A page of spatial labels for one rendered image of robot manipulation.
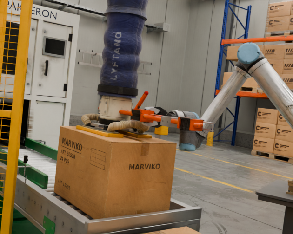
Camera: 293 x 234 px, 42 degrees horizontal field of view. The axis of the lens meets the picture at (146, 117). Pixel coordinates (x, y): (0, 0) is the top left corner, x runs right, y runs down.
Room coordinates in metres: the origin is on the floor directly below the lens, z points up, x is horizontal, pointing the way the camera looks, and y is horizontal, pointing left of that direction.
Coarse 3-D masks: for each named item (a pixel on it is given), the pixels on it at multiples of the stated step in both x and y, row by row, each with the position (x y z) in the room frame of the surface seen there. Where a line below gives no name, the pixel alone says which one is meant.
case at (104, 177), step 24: (72, 144) 2.10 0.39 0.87; (96, 144) 1.88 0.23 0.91; (120, 144) 1.80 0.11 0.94; (144, 144) 1.88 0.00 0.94; (168, 144) 1.97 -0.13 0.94; (72, 168) 2.08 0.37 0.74; (96, 168) 1.87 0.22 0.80; (120, 168) 1.81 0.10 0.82; (144, 168) 1.89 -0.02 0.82; (168, 168) 1.98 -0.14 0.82; (72, 192) 2.05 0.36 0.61; (96, 192) 1.85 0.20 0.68; (120, 192) 1.82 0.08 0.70; (144, 192) 1.90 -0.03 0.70; (168, 192) 1.99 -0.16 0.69; (96, 216) 1.83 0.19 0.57
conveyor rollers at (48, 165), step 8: (24, 152) 3.50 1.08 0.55; (32, 152) 3.54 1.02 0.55; (32, 160) 3.17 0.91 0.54; (40, 160) 3.22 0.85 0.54; (48, 160) 3.26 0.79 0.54; (40, 168) 2.93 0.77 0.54; (48, 168) 2.97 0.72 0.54; (48, 176) 2.69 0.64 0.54; (48, 184) 2.42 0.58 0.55; (48, 192) 2.23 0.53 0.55; (64, 200) 2.17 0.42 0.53; (88, 216) 1.88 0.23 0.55
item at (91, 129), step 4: (76, 128) 2.18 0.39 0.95; (80, 128) 2.14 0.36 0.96; (84, 128) 2.11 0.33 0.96; (88, 128) 2.08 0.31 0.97; (92, 128) 2.07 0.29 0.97; (96, 128) 2.08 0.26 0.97; (100, 128) 2.11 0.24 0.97; (104, 128) 2.01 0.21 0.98; (92, 132) 2.04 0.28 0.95; (96, 132) 2.00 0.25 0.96; (100, 132) 1.97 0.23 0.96; (104, 132) 1.96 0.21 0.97; (108, 132) 1.95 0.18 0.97; (112, 132) 1.96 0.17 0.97; (116, 132) 1.98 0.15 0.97; (108, 136) 1.92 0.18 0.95; (112, 136) 1.93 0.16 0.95; (116, 136) 1.95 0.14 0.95; (120, 136) 1.97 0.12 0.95
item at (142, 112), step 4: (132, 112) 1.93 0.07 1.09; (136, 112) 1.91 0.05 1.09; (140, 112) 1.89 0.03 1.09; (144, 112) 1.90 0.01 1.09; (148, 112) 1.91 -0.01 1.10; (152, 112) 1.93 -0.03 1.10; (132, 116) 1.93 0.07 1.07; (136, 116) 1.92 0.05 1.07; (140, 116) 1.89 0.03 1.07; (140, 120) 1.89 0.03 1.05; (144, 120) 1.90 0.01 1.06; (148, 120) 1.92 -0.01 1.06
